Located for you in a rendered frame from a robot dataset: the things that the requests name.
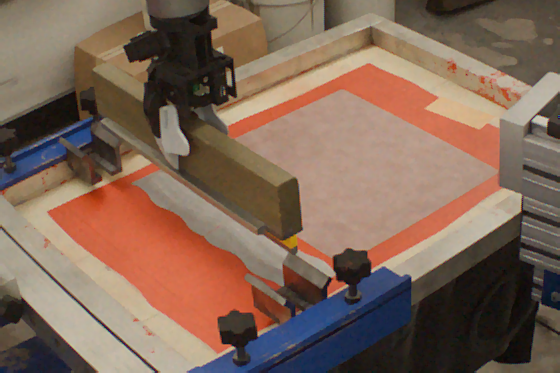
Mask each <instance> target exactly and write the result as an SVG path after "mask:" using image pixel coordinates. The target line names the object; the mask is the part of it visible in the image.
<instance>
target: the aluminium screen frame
mask: <svg viewBox="0 0 560 373"><path fill-rule="evenodd" d="M369 44H373V45H375V46H377V47H380V48H382V49H384V50H386V51H389V52H391V53H393V54H395V55H398V56H399V57H401V58H403V59H406V60H408V61H410V62H412V63H415V64H417V65H419V66H420V67H422V68H425V69H427V70H429V71H431V72H433V73H434V74H436V75H437V76H439V77H442V78H444V79H446V80H448V81H451V82H452V83H454V84H456V85H459V86H461V87H463V88H464V89H467V90H469V91H471V92H473V93H474V94H477V95H479V96H481V97H482V98H485V99H487V100H489V101H491V102H493V103H495V104H497V105H498V106H501V107H503V108H505V109H506V110H509V109H510V108H511V106H513V105H514V104H515V103H516V102H518V101H519V100H520V99H521V97H523V96H524V95H525V94H526V92H527V93H528V92H529V91H530V89H531V88H532V87H530V86H529V85H527V84H524V83H523V82H521V81H518V80H517V79H514V78H512V77H511V76H508V75H506V74H504V73H502V72H500V71H497V70H496V69H494V68H491V67H489V66H487V65H485V64H483V63H481V62H479V61H477V60H474V59H472V58H470V57H468V56H466V55H463V54H461V53H459V52H457V51H455V50H453V49H452V48H450V47H448V46H446V45H444V44H441V43H439V42H437V41H435V40H433V39H431V38H428V37H426V36H423V35H421V34H419V33H417V32H415V31H412V30H410V29H408V28H405V27H403V26H401V25H399V24H397V23H394V22H392V21H390V20H387V19H385V18H383V17H380V16H378V15H375V14H373V13H370V14H367V15H365V16H363V17H358V18H356V19H353V20H351V21H350V22H347V23H345V24H343V25H338V26H336V27H333V28H331V29H329V30H326V31H324V32H322V33H319V34H317V35H316V36H313V37H311V38H306V39H304V40H302V41H299V42H297V43H295V44H292V45H290V46H288V47H285V48H283V49H281V50H278V51H276V52H274V53H271V54H269V55H267V56H264V57H262V58H260V59H257V60H255V61H253V62H250V63H248V64H246V65H243V66H241V67H239V68H236V69H234V72H235V81H236V90H237V98H234V97H232V96H230V95H229V101H228V102H226V103H224V104H221V105H219V106H216V105H214V108H215V110H216V112H217V111H219V110H221V109H224V108H226V107H228V106H230V105H233V104H235V103H237V102H239V101H242V100H244V99H246V98H248V97H251V96H253V95H255V94H257V93H259V92H262V91H264V90H266V89H268V88H271V87H273V86H275V85H277V84H280V83H282V82H284V81H286V80H289V79H291V78H293V77H295V76H298V75H300V74H302V73H304V72H307V71H309V70H311V69H313V68H315V69H316V68H318V67H320V66H322V65H324V64H327V63H329V62H331V61H333V60H335V59H337V58H339V57H341V56H344V55H346V54H348V53H350V52H353V51H354V52H355V51H357V50H359V49H361V48H364V47H366V46H368V45H369ZM77 176H79V175H78V174H76V173H75V172H74V171H72V170H71V168H69V167H68V162H67V159H64V160H63V161H61V162H58V163H56V164H55V165H53V166H50V167H49V168H47V169H44V170H43V171H41V172H37V173H35V174H33V175H31V176H29V177H28V178H25V179H23V180H22V181H19V182H18V183H16V184H14V185H13V184H12V185H10V186H9V187H6V188H5V189H3V190H1V191H0V229H1V230H2V231H3V232H4V233H6V235H8V236H9V237H10V238H11V240H12V241H13V242H14V243H16V244H17V246H18V247H19V248H20V249H21V250H23V252H24V253H25V254H26V255H27V256H29V257H30V258H31V259H32V260H33V261H34V262H35V263H36V264H37V265H38V266H39V267H40V268H41V269H42V270H43V272H45V273H46V274H47V275H48V276H49V277H50V278H51V280H53V281H54V282H55V283H56V284H58V285H59V286H60V287H61V288H62V289H63V290H64V291H65V292H66V293H67V294H69V296H70V297H71V298H72V299H73V300H74V301H76V302H77V303H78V304H79V305H80V306H81V308H82V309H84V310H85V311H86V312H87V313H89V314H90V315H92V316H93V318H94V319H95V320H96V321H97V322H98V323H100V324H101V325H102V326H103V327H104V328H105V329H106V330H108V332H109V333H110V334H111V335H113V336H114V337H116V338H117V339H118V340H119V341H120V342H121V343H122V344H124V345H125V347H126V348H127V349H128V350H129V351H130V352H132V353H133V354H135V355H136V356H137V357H138V358H139V359H141V360H142V361H143V362H144V363H145V364H146V366H148V367H149V368H151V369H152V370H153V371H154V372H155V373H185V372H187V371H188V370H190V369H191V368H195V367H196V366H195V365H193V364H192V363H191V362H190V361H189V360H188V359H186V358H185V357H183V356H182V355H180V354H179V353H178V352H177V351H176V350H175V349H174V348H173V347H172V346H171V345H169V344H168V343H167V342H165V341H163V340H162V339H161V338H160V337H159V336H158V335H156V334H155V333H154V332H153V331H152V330H150V329H149V328H148V327H147V326H146V325H145V324H144V323H143V322H142V321H140V320H138V319H137V318H136V317H135V316H133V315H132V314H131V313H130V312H129V311H127V310H126V309H125V307H124V306H123V305H121V304H120V303H119V302H118V301H117V300H115V299H114V298H113V297H112V296H111V295H109V294H108V293H107V291H106V290H104V289H103V288H102V287H100V286H98V285H97V284H96V283H95V282H94V281H93V280H92V279H91V278H90V277H89V276H88V275H86V274H85V273H84V272H83V271H82V270H81V269H80V268H79V267H78V266H77V265H75V264H74V263H73V262H72V261H71V260H70V259H69V258H68V257H67V256H66V255H64V254H63V253H62V251H61V250H60V249H58V248H57V247H56V246H55V245H54V244H52V243H51V242H50V241H49V240H47V239H46V237H45V236H44V235H42V234H41V233H40V232H39V230H37V229H36V228H35V227H34V226H33V224H31V223H30V222H29V221H28V220H27V219H26V218H25V217H24V216H23V215H21V214H20V213H19V212H18V211H17V210H16V209H15V208H14V207H15V206H17V205H20V204H21V203H23V202H27V201H29V200H30V199H32V198H34V197H36V196H38V195H40V194H42V193H44V192H45V191H46V192H47V191H50V190H51V189H53V188H55V187H57V186H59V185H61V184H63V183H65V182H67V181H69V180H71V179H73V178H75V177H77ZM521 197H522V195H521V193H517V192H514V193H512V194H511V195H509V196H508V197H506V198H505V199H503V200H501V201H500V202H499V203H497V204H495V205H494V206H493V207H491V208H489V209H488V210H486V211H485V212H483V213H482V214H480V215H478V216H477V217H476V218H474V219H472V220H471V221H469V222H467V223H466V224H465V225H463V226H461V227H459V228H458V229H456V230H455V231H454V232H452V233H450V234H448V235H447V236H445V237H443V238H441V240H439V241H437V242H435V243H434V244H432V245H430V246H429V247H427V248H425V249H424V250H423V251H421V252H419V253H417V254H416V255H414V256H412V257H411V258H409V259H407V260H405V261H404V262H402V263H401V264H399V265H398V266H396V267H394V268H393V269H391V270H392V271H393V272H395V273H396V274H397V275H400V276H402V275H404V274H406V273H407V274H409V275H411V276H412V278H411V299H412V305H413V304H415V303H416V302H418V301H420V300H421V299H423V298H424V297H426V296H428V295H429V294H431V293H432V292H433V291H435V290H437V289H438V288H440V287H442V286H443V285H445V284H447V282H449V281H450V280H452V279H454V278H455V277H457V276H459V275H460V274H461V273H463V272H464V271H466V270H468V269H469V268H471V267H472V266H473V265H475V264H476V263H478V262H480V261H481V260H482V259H484V258H485V257H487V256H489V255H490V254H491V253H493V252H494V251H496V250H498V249H499V248H501V247H503V246H505V245H506V244H507V243H509V242H510V241H512V240H514V238H516V237H518V236H519V235H520V215H521Z"/></svg>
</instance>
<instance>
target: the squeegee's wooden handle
mask: <svg viewBox="0 0 560 373"><path fill-rule="evenodd" d="M92 79H93V84H94V89H95V93H96V94H95V99H96V104H97V109H98V114H99V116H101V118H103V119H104V118H106V117H109V118H111V120H113V121H114V122H116V123H117V124H119V125H120V126H122V128H124V129H125V130H127V131H128V132H130V133H131V134H133V135H136V137H138V138H139V139H141V140H142V141H143V142H145V143H146V144H148V145H149V146H151V147H152V148H153V149H154V150H156V151H157V152H159V153H160V154H162V155H163V153H162V152H161V150H160V148H159V146H158V144H157V142H156V140H155V138H154V134H153V133H152V131H151V129H150V127H149V125H148V123H147V121H146V118H145V116H144V113H143V107H142V103H143V99H144V92H145V87H144V84H142V83H141V82H139V81H137V80H136V79H135V78H133V77H132V76H130V75H128V74H127V73H126V74H125V73H124V72H123V71H121V70H120V69H118V68H116V67H115V66H114V65H112V64H111V63H110V64H109V63H104V64H101V65H99V66H97V67H94V69H93V72H92ZM190 113H191V112H190ZM178 115H179V126H180V129H181V131H182V133H183V134H184V137H185V139H186V140H187V142H188V145H189V154H188V155H187V156H182V155H180V167H181V168H182V169H183V170H185V171H186V172H188V173H189V174H191V175H192V176H194V177H195V178H197V179H198V180H200V181H201V182H203V183H204V184H206V185H207V186H209V187H210V188H212V189H213V190H215V191H216V192H218V193H219V194H221V195H222V196H224V197H225V198H227V199H228V200H230V201H231V202H233V203H234V204H236V205H237V206H239V207H240V208H242V209H243V210H245V211H246V212H248V213H249V214H251V215H252V216H254V217H255V218H257V219H258V220H260V221H261V222H263V223H264V224H266V231H267V232H269V233H270V234H271V235H273V236H274V237H276V238H277V239H279V240H280V241H282V242H283V241H284V240H286V239H288V238H290V237H292V236H294V235H295V234H297V233H299V232H301V231H303V226H302V215H301V204H300V193H299V183H298V179H297V178H296V177H295V176H293V175H292V174H290V173H289V172H287V171H285V170H284V169H282V168H280V167H279V166H277V165H275V164H274V163H272V162H270V161H269V160H267V159H266V158H264V157H262V156H261V155H259V154H257V153H256V152H254V151H252V150H251V149H249V148H248V147H246V146H244V145H243V144H241V143H239V142H238V141H236V140H234V139H233V138H231V137H229V136H228V135H226V134H225V133H223V132H221V131H220V130H218V129H216V128H215V127H213V126H211V125H210V124H208V123H206V122H205V121H203V120H202V119H200V118H198V117H197V116H195V115H193V114H192V113H191V114H190V119H188V118H186V117H184V116H182V115H181V114H179V113H178ZM163 156H164V155H163Z"/></svg>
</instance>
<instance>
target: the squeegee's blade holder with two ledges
mask: <svg viewBox="0 0 560 373"><path fill-rule="evenodd" d="M100 123H101V127H102V128H103V129H105V130H106V131H108V132H109V133H110V134H111V135H113V136H114V137H116V138H117V139H119V140H120V141H122V142H123V143H125V144H126V145H128V146H129V147H131V148H132V149H134V151H136V152H137V153H139V154H140V155H141V156H143V157H144V158H146V159H147V160H149V161H150V162H152V164H154V165H155V166H157V167H158V168H159V169H161V170H162V171H164V172H165V173H167V174H168V175H170V176H171V177H173V178H174V179H176V180H177V181H178V182H180V183H181V184H182V185H183V186H185V187H186V188H188V189H189V190H191V191H192V192H194V193H195V194H197V195H198V196H199V197H201V198H202V199H204V200H205V201H207V202H208V203H210V204H211V205H213V206H214V207H216V208H217V209H218V210H220V211H221V212H223V213H224V214H226V215H227V216H229V217H230V218H232V219H233V220H235V221H236V222H237V223H239V224H240V225H242V226H243V227H245V228H246V229H248V230H249V231H251V232H252V233H254V234H255V235H257V236H259V235H261V234H263V233H265V232H267V231H266V224H264V223H263V222H261V221H260V220H258V219H257V218H255V217H254V216H252V215H251V214H249V213H248V212H246V211H245V210H243V209H242V208H240V207H239V206H237V205H236V204H234V203H233V202H231V201H230V200H228V199H227V198H225V197H224V196H222V195H221V194H219V193H218V192H216V191H215V190H213V189H212V188H210V187H209V186H207V185H206V184H204V183H203V182H201V181H200V180H198V179H197V178H195V177H194V176H192V175H191V174H189V173H188V172H186V171H185V170H183V169H182V168H181V167H180V169H179V170H177V169H175V168H174V167H173V166H172V165H171V164H170V163H169V162H168V161H167V159H166V158H165V157H164V156H163V155H162V154H160V153H159V152H157V151H156V150H154V149H153V148H152V147H151V146H149V145H148V144H146V143H145V142H143V141H142V140H141V139H139V138H138V137H136V135H133V134H131V133H130V132H128V131H127V130H125V129H124V128H122V126H120V125H119V124H117V123H116V122H114V121H113V120H111V118H109V117H106V118H104V119H102V120H100Z"/></svg>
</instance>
